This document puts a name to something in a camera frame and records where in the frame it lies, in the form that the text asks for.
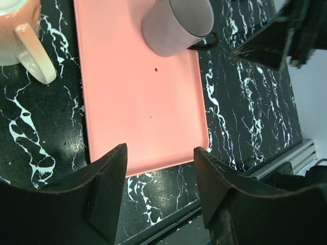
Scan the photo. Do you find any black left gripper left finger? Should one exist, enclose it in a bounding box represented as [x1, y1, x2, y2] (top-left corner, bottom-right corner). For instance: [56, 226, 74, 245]
[1, 143, 128, 244]

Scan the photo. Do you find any pink plastic tray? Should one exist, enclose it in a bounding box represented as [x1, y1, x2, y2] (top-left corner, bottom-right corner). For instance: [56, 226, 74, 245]
[74, 0, 209, 177]

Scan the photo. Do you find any pink ceramic mug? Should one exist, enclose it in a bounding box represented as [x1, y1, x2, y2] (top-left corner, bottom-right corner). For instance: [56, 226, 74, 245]
[1, 0, 57, 85]

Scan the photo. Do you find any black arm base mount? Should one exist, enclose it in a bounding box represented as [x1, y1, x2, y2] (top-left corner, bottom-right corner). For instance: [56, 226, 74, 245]
[122, 158, 327, 245]

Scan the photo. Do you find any purple translucent cup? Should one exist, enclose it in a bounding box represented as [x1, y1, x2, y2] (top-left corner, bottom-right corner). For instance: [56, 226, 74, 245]
[141, 0, 219, 57]

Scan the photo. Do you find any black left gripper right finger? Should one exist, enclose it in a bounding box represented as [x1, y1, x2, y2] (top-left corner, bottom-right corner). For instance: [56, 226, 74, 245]
[194, 147, 326, 244]

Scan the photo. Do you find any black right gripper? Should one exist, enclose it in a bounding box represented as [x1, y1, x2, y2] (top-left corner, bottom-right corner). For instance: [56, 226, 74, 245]
[230, 1, 326, 70]

